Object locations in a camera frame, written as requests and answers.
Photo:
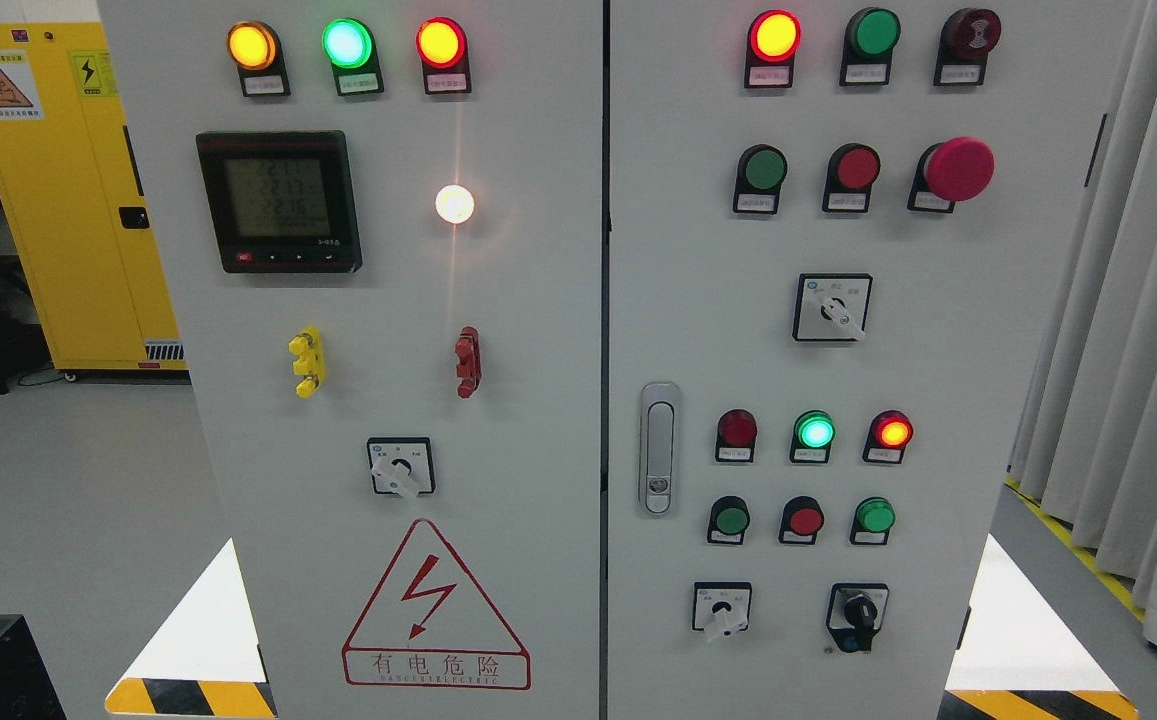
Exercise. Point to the green lit indicator light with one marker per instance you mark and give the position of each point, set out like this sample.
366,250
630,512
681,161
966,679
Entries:
353,56

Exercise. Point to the grey curtain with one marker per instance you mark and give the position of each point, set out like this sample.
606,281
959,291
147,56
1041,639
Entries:
1086,451

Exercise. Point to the red lit indicator light left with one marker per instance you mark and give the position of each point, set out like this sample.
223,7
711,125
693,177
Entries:
443,49

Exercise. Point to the red stop push button lower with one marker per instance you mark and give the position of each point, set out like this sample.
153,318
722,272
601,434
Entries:
802,520

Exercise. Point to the door selector switch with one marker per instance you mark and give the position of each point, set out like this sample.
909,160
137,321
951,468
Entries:
831,307
401,466

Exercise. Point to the grey electrical control cabinet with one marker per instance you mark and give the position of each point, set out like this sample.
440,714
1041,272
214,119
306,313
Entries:
600,140

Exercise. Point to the red terminal connector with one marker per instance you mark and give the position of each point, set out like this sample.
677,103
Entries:
468,361

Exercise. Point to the yellow safety storage cabinet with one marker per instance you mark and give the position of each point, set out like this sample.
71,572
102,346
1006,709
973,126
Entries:
75,204

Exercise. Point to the white lit indicator light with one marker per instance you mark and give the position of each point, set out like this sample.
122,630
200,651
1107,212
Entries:
454,204

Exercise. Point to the black digital power meter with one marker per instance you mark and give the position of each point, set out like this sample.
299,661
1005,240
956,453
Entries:
281,201

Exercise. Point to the amber indicator light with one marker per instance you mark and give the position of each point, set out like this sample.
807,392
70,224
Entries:
257,52

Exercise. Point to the red electric hazard warning sticker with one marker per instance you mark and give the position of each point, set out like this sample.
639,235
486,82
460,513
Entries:
429,623

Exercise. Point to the red lit indicator top right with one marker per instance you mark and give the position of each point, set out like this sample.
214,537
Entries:
772,43

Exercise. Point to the green start push button left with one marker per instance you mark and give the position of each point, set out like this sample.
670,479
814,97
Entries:
729,519

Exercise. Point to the yellow terminal connector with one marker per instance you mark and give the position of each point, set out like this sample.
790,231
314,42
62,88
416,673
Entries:
307,348

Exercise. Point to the red emergency stop mushroom button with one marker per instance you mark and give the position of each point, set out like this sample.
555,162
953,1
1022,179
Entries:
956,170

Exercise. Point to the right door upper selector switch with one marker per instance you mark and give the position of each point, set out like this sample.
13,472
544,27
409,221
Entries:
831,307

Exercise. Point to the red push button upper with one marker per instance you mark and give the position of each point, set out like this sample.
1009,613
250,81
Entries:
852,169

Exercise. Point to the green indicator lower middle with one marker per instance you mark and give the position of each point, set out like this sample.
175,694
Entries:
811,438

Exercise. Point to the white lower selector switch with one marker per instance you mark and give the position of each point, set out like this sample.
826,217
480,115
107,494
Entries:
721,609

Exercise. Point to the black key selector switch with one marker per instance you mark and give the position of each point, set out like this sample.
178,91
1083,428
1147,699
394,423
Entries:
855,614

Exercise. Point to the left door selector switch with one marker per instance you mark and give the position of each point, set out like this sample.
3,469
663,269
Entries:
401,466

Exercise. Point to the green push button lower right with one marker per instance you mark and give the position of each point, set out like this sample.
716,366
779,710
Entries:
872,522

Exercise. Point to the green indicator top right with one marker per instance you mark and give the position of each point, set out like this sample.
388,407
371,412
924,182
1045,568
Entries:
868,43

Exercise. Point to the red lit indicator lower right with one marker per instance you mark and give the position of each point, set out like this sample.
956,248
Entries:
889,434

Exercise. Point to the green push button upper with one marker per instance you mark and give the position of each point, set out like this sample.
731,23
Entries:
761,171

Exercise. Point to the dark red buzzer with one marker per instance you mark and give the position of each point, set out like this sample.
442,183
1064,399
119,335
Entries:
967,38

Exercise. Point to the red indicator lower left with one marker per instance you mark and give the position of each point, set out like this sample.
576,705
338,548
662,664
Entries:
736,436

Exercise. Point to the grey cabinet door handle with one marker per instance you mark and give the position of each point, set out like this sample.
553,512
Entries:
657,424

